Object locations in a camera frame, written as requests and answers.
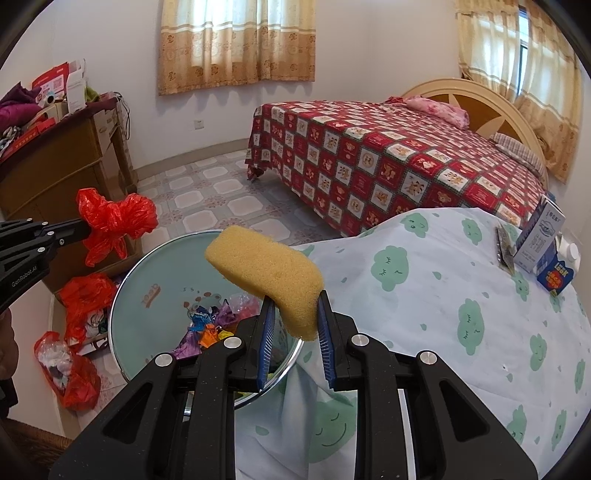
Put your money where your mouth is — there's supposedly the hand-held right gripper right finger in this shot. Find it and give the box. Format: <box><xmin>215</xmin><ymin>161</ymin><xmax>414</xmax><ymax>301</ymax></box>
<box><xmin>316</xmin><ymin>288</ymin><xmax>539</xmax><ymax>480</ymax></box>

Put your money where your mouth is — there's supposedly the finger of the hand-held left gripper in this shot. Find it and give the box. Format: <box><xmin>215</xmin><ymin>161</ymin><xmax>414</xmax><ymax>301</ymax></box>
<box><xmin>0</xmin><ymin>218</ymin><xmax>97</xmax><ymax>278</ymax></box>
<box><xmin>0</xmin><ymin>220</ymin><xmax>49</xmax><ymax>241</ymax></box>

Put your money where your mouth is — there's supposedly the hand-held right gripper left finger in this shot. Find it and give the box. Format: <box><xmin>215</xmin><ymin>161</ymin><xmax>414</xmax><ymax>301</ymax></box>
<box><xmin>48</xmin><ymin>295</ymin><xmax>278</xmax><ymax>480</ymax></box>

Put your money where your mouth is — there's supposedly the pink plastic bag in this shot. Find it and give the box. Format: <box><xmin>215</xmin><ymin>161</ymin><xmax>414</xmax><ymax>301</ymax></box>
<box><xmin>228</xmin><ymin>294</ymin><xmax>263</xmax><ymax>324</ymax></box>

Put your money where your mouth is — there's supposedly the orange yellow wrapper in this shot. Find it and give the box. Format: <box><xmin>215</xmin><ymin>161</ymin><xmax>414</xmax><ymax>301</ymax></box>
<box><xmin>198</xmin><ymin>322</ymin><xmax>234</xmax><ymax>350</ymax></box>

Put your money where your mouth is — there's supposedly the yellow sponge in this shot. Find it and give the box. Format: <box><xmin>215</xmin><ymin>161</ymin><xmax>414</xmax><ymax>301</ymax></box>
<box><xmin>204</xmin><ymin>226</ymin><xmax>326</xmax><ymax>343</ymax></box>

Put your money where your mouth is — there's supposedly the teal bin with metal rim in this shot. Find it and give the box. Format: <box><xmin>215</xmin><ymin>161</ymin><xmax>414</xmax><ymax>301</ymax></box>
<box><xmin>110</xmin><ymin>231</ymin><xmax>306</xmax><ymax>409</ymax></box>

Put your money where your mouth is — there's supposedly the person's left hand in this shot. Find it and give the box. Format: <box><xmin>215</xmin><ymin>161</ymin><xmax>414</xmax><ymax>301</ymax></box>
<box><xmin>0</xmin><ymin>310</ymin><xmax>17</xmax><ymax>384</ymax></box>

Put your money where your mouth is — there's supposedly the brown wooden cabinet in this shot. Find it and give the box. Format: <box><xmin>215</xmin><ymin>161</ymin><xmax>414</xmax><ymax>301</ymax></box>
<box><xmin>0</xmin><ymin>92</ymin><xmax>142</xmax><ymax>296</ymax></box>

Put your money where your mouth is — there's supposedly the printed white gift bag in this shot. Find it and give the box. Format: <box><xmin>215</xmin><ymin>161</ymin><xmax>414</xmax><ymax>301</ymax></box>
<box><xmin>80</xmin><ymin>308</ymin><xmax>112</xmax><ymax>356</ymax></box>

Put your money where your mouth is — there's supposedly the flat red box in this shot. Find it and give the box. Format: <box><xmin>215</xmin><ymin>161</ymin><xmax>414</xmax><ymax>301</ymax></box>
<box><xmin>0</xmin><ymin>117</ymin><xmax>59</xmax><ymax>156</ymax></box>

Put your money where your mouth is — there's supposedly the black white patterned cloth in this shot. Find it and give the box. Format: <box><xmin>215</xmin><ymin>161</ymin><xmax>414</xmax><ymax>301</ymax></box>
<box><xmin>0</xmin><ymin>124</ymin><xmax>24</xmax><ymax>149</ymax></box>

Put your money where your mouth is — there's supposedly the red bag with white contents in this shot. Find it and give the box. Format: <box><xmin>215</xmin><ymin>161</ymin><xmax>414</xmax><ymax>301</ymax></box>
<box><xmin>34</xmin><ymin>331</ymin><xmax>102</xmax><ymax>412</ymax></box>

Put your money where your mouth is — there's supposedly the purple cloth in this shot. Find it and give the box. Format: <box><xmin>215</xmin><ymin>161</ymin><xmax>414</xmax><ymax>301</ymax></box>
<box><xmin>0</xmin><ymin>87</ymin><xmax>45</xmax><ymax>128</ymax></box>

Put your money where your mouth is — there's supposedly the tall white box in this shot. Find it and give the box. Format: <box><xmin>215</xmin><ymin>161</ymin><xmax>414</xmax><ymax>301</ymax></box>
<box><xmin>64</xmin><ymin>58</ymin><xmax>89</xmax><ymax>114</ymax></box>

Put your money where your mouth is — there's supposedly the red open box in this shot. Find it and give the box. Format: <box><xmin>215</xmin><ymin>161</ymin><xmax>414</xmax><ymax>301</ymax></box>
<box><xmin>31</xmin><ymin>62</ymin><xmax>73</xmax><ymax>96</ymax></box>

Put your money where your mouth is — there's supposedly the brown wicker chair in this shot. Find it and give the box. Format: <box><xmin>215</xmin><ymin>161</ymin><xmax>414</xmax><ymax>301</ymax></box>
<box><xmin>0</xmin><ymin>417</ymin><xmax>75</xmax><ymax>480</ymax></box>

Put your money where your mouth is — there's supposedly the bed with red quilt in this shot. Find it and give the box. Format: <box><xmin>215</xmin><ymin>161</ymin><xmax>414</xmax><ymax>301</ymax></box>
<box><xmin>246</xmin><ymin>100</ymin><xmax>548</xmax><ymax>239</ymax></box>

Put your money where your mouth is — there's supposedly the small dark packet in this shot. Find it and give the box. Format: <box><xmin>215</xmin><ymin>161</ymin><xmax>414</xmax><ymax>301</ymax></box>
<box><xmin>494</xmin><ymin>226</ymin><xmax>517</xmax><ymax>277</ymax></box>

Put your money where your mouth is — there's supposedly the tall white milk carton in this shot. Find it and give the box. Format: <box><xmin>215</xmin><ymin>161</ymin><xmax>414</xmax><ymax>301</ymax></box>
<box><xmin>513</xmin><ymin>196</ymin><xmax>568</xmax><ymax>274</ymax></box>

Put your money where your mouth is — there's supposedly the blue gable-top carton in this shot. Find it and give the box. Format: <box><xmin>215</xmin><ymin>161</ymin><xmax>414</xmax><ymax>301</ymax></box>
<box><xmin>536</xmin><ymin>243</ymin><xmax>581</xmax><ymax>295</ymax></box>

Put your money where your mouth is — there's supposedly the wide beige curtain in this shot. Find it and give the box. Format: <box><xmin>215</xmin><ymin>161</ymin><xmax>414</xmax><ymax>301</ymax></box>
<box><xmin>157</xmin><ymin>0</ymin><xmax>319</xmax><ymax>97</ymax></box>

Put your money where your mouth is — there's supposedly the pink pillow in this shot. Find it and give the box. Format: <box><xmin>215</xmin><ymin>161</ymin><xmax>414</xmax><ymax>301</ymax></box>
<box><xmin>406</xmin><ymin>95</ymin><xmax>471</xmax><ymax>129</ymax></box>

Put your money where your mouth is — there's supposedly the striped pillow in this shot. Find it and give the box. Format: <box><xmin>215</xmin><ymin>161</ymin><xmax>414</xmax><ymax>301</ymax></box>
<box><xmin>490</xmin><ymin>132</ymin><xmax>548</xmax><ymax>176</ymax></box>

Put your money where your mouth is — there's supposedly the cream wooden headboard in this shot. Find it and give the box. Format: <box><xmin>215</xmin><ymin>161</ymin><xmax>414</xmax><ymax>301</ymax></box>
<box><xmin>402</xmin><ymin>78</ymin><xmax>550</xmax><ymax>186</ymax></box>

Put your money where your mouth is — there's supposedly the beige curtain with window gap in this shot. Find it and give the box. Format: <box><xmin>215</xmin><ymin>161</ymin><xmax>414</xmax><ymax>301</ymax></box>
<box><xmin>454</xmin><ymin>0</ymin><xmax>584</xmax><ymax>185</ymax></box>

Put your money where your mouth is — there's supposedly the black cable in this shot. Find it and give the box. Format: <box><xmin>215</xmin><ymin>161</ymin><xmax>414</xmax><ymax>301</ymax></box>
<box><xmin>115</xmin><ymin>92</ymin><xmax>133</xmax><ymax>140</ymax></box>

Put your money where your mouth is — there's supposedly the window frame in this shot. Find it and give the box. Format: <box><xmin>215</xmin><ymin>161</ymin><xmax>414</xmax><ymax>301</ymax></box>
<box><xmin>519</xmin><ymin>9</ymin><xmax>530</xmax><ymax>96</ymax></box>

